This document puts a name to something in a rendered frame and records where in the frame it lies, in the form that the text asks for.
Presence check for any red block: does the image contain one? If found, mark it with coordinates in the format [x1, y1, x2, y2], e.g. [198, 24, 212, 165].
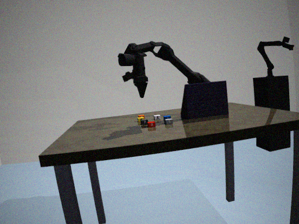
[147, 121, 155, 127]

